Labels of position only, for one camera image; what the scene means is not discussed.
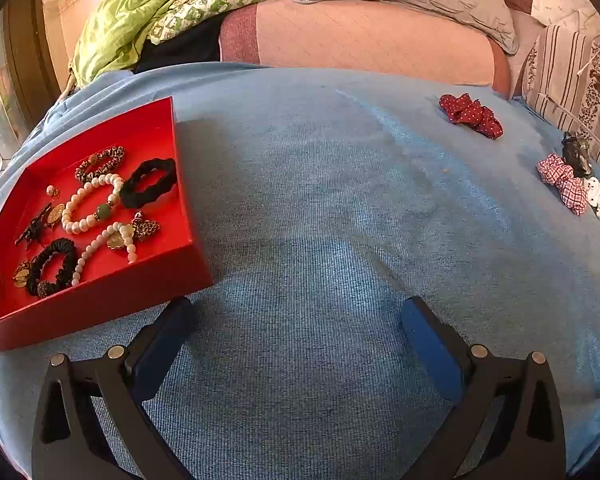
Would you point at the white patterned pillow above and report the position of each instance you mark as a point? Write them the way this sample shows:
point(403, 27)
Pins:
point(560, 2)

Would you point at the small pearl earrings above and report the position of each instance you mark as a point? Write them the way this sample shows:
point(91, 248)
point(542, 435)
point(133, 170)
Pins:
point(51, 190)

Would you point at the gold coin pendant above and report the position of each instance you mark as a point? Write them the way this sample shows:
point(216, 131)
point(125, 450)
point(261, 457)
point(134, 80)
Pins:
point(56, 214)

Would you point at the black cloth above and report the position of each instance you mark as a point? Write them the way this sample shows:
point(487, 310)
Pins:
point(185, 50)

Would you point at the black hair clip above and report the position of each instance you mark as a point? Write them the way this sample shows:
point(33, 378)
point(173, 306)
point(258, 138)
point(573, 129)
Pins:
point(32, 227)

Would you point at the striped floral pillow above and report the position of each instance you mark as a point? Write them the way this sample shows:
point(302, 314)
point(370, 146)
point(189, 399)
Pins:
point(565, 75)

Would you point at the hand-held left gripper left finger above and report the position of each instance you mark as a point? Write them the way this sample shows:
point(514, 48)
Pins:
point(160, 345)

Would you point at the red jewelry tray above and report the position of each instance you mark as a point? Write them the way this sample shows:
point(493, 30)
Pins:
point(105, 305)

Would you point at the plain black scrunchie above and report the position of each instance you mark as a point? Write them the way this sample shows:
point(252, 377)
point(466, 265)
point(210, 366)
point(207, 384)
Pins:
point(167, 175)

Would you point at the red polka dot scrunchie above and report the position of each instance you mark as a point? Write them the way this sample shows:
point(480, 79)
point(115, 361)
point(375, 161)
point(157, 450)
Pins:
point(472, 112)

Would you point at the green quilt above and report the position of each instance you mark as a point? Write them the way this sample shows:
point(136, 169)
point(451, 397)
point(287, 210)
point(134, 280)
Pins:
point(145, 5)

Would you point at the red checkered scrunchie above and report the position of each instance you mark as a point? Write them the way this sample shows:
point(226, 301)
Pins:
point(555, 172)

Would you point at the blue blanket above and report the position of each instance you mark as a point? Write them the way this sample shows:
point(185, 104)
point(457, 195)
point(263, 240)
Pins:
point(320, 200)

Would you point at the gold earrings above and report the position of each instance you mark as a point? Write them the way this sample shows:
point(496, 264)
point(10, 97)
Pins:
point(22, 275)

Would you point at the dark patterned scrunchie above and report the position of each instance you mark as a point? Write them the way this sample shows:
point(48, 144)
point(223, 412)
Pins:
point(576, 152)

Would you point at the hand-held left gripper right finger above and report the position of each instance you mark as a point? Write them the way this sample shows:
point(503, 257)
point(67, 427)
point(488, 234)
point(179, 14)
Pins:
point(430, 355)

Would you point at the black scrunchie with gold charm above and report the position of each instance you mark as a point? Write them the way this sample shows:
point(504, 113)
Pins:
point(67, 255)

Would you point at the pink sofa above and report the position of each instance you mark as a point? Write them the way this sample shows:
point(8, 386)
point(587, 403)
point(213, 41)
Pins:
point(360, 40)

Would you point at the leopard print scrunchie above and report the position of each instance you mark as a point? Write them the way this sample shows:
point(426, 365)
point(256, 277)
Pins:
point(111, 156)

